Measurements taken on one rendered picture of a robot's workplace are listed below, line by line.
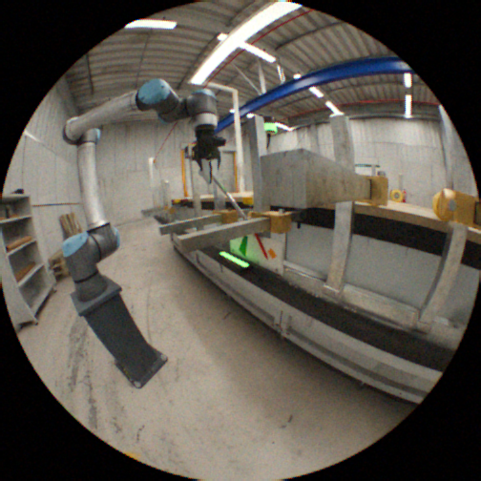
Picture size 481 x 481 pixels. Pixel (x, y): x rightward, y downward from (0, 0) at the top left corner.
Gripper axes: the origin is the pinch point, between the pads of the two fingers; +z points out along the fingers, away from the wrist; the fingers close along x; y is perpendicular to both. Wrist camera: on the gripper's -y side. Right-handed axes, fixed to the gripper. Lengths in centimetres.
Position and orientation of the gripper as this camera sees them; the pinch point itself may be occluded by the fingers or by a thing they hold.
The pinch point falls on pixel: (210, 180)
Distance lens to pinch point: 56.5
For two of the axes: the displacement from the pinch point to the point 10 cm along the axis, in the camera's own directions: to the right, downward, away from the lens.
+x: -7.9, 2.4, -5.6
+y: -6.1, -2.1, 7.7
